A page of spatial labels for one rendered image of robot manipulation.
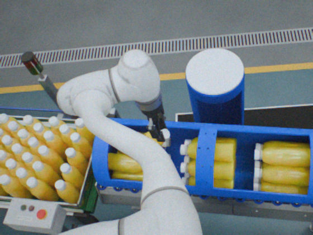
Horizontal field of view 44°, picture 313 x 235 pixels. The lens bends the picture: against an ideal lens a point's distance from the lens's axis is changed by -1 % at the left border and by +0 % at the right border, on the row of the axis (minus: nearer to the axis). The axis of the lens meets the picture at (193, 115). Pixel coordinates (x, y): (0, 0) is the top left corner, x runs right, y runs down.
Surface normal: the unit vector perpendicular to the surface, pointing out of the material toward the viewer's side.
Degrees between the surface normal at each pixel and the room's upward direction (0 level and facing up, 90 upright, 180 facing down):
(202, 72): 0
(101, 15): 0
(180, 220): 32
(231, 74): 0
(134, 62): 15
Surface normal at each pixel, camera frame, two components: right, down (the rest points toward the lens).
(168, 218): -0.09, -0.76
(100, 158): -0.16, 0.04
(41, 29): -0.11, -0.52
